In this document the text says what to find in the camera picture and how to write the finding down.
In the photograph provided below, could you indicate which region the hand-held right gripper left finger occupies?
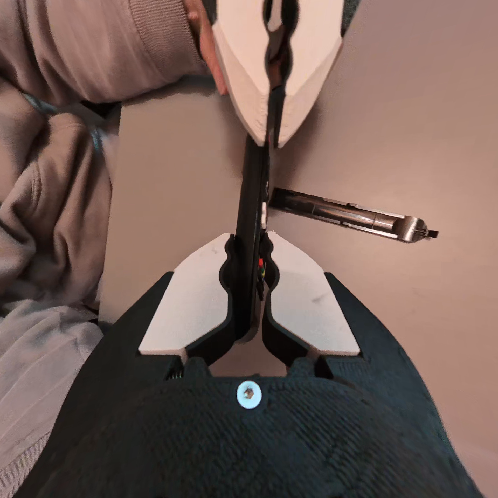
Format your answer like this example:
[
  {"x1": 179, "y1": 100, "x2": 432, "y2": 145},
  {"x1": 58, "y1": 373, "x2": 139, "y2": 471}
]
[{"x1": 137, "y1": 233, "x2": 238, "y2": 365}]

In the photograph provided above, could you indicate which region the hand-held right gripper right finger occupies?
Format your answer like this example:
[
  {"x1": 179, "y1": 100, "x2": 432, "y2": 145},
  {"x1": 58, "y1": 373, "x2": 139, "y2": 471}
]
[{"x1": 261, "y1": 231, "x2": 361, "y2": 365}]

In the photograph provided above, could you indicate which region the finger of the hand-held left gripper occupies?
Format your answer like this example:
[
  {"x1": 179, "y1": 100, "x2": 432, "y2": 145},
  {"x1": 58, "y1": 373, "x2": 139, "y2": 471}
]
[
  {"x1": 211, "y1": 0, "x2": 274, "y2": 145},
  {"x1": 273, "y1": 0, "x2": 345, "y2": 149}
]

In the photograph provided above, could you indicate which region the black remote control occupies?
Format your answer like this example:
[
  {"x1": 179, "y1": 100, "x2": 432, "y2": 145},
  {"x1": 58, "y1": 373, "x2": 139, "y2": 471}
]
[{"x1": 234, "y1": 130, "x2": 272, "y2": 341}]

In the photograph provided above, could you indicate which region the black remote battery cover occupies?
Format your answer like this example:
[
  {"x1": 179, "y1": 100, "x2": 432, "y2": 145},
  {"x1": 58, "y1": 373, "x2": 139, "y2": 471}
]
[{"x1": 268, "y1": 187, "x2": 440, "y2": 245}]

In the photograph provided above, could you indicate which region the grey desk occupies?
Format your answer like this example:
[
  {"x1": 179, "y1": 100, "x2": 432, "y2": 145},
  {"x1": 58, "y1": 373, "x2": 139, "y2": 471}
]
[{"x1": 97, "y1": 0, "x2": 498, "y2": 498}]

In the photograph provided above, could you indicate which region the person's left hand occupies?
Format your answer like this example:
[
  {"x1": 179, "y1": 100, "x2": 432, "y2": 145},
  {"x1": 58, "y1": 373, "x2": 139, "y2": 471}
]
[{"x1": 184, "y1": 0, "x2": 229, "y2": 96}]

